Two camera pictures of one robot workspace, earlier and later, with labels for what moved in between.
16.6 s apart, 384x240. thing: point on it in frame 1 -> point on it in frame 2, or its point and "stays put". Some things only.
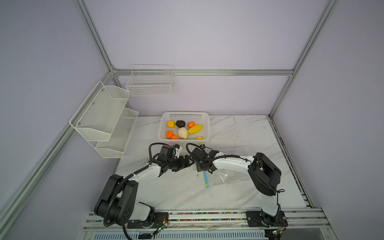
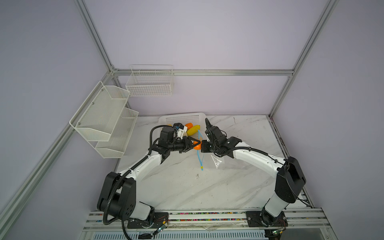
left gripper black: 182,162 -> 186,144
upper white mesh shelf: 96,118 stays put
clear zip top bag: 226,176 -> 200,154
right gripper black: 200,157 -> 210,139
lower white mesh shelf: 115,147 stays put
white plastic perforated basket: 188,128 stays put
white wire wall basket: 151,80 stays put
